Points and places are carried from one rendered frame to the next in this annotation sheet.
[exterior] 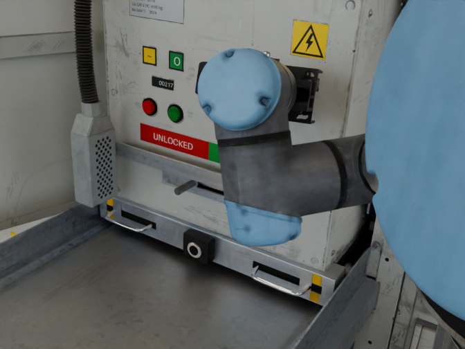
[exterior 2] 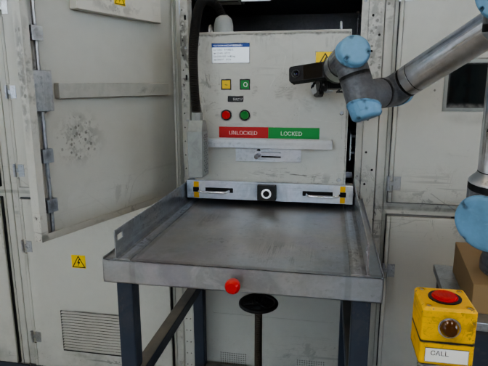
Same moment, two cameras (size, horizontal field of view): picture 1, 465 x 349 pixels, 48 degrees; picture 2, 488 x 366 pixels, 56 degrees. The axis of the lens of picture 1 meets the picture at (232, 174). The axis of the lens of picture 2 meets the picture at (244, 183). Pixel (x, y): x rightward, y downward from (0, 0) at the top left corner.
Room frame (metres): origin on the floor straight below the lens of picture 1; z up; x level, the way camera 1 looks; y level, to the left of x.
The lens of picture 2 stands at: (-0.47, 0.61, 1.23)
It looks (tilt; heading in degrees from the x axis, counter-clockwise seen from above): 12 degrees down; 340
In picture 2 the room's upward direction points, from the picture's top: straight up
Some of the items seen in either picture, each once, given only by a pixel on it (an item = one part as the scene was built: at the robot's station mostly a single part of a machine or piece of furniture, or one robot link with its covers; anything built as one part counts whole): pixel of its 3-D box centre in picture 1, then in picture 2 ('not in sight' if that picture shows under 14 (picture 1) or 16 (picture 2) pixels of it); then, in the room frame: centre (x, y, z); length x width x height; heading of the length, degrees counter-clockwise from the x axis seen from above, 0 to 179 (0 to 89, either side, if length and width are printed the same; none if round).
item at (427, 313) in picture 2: not in sight; (441, 326); (0.06, 0.08, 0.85); 0.08 x 0.08 x 0.10; 60
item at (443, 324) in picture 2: not in sight; (450, 330); (0.02, 0.10, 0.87); 0.03 x 0.01 x 0.03; 60
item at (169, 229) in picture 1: (209, 239); (268, 190); (0.89, 0.04, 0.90); 0.54 x 0.05 x 0.06; 60
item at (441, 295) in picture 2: not in sight; (444, 298); (0.06, 0.08, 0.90); 0.04 x 0.04 x 0.02
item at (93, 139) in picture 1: (95, 157); (198, 148); (0.92, 0.26, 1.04); 0.08 x 0.05 x 0.17; 150
